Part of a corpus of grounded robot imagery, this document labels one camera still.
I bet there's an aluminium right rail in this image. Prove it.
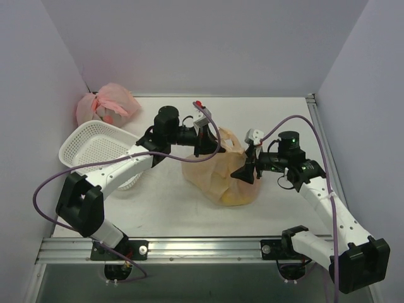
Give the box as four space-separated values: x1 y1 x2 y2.
306 93 347 206

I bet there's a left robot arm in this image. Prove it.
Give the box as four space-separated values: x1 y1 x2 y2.
56 102 224 259

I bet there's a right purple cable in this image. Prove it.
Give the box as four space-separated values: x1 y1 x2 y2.
258 115 340 303

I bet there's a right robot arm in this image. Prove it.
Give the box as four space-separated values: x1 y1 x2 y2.
231 129 390 294

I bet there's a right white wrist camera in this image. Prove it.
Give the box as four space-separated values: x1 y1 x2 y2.
244 129 264 146

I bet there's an aluminium rail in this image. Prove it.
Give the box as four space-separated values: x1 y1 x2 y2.
36 237 280 265
306 93 347 206

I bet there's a pink plastic bag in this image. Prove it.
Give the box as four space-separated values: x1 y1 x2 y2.
76 83 141 128

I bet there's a purple cable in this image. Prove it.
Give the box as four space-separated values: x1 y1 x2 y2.
258 115 340 303
33 100 222 282

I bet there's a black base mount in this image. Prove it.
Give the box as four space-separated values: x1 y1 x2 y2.
260 238 316 284
93 239 148 284

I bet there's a white perforated plastic basket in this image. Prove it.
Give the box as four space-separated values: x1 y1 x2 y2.
59 120 152 196

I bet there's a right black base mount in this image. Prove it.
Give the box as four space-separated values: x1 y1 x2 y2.
260 238 316 284

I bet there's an aluminium front rail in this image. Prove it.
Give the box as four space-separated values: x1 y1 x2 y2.
36 237 280 265

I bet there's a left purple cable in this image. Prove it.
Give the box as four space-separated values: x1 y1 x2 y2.
33 100 222 282

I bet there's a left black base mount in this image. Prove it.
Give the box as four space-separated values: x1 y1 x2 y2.
93 239 148 284

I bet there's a banana print plastic bag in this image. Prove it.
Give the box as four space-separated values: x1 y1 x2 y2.
181 128 261 206

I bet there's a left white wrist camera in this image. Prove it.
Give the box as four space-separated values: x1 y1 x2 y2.
193 108 211 129

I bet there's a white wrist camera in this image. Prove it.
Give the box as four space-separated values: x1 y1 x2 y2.
193 108 211 129
244 129 264 146

